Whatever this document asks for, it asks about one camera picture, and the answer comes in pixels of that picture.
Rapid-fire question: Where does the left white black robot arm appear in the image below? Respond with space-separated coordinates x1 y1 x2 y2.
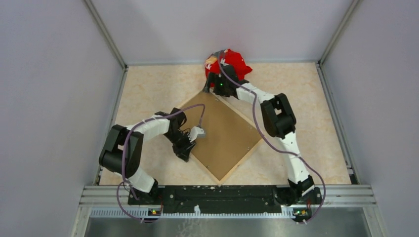
99 108 205 204

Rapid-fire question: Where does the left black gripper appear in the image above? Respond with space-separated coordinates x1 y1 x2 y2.
164 129 196 162

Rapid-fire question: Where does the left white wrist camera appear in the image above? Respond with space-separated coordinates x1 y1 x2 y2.
188 126 206 142

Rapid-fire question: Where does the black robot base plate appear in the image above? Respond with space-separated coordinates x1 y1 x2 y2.
127 185 322 214

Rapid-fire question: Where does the crumpled red cloth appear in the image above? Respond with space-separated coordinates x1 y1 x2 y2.
204 49 252 81

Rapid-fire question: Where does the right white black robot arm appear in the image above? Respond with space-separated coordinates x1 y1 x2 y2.
203 65 315 206

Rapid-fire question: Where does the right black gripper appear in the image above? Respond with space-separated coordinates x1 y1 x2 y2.
201 73 228 99

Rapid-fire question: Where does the aluminium rail with cable duct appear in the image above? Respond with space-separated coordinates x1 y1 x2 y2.
72 185 388 237

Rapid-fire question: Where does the light wooden picture frame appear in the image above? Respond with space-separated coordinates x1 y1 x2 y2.
175 90 263 187

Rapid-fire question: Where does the brown frame backing board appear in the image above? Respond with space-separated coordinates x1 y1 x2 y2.
178 92 259 181

